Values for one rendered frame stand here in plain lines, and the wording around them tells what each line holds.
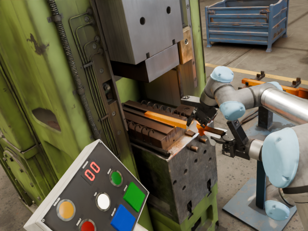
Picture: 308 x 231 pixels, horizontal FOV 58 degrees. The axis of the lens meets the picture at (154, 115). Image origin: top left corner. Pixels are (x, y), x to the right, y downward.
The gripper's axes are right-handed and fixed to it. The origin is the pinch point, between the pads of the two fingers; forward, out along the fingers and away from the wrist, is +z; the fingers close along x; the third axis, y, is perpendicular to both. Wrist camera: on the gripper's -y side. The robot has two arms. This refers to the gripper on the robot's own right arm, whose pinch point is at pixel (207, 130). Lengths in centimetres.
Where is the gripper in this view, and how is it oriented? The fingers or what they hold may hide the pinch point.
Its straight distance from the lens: 121.6
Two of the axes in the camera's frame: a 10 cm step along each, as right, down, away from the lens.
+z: -7.3, -2.2, 6.5
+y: 1.9, 8.4, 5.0
